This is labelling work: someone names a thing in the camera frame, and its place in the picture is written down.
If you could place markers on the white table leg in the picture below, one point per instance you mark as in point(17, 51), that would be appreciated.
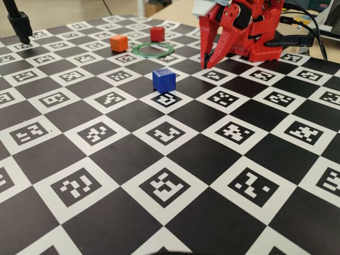
point(140, 8)

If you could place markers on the blue cube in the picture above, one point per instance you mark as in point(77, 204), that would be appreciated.
point(164, 81)

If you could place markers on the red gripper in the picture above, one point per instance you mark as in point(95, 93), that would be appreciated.
point(230, 31)

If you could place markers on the grey laptop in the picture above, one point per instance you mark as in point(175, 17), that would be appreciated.
point(332, 26)

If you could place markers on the red cube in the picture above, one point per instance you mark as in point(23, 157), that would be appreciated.
point(157, 34)

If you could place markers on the orange cube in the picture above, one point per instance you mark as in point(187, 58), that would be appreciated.
point(119, 43)

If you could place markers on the dark green case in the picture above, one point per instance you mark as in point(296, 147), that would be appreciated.
point(318, 4)

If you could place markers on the black white marker board mat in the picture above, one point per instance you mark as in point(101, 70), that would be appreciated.
point(212, 159)

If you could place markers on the black table clamp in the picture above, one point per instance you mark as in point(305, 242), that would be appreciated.
point(292, 40)

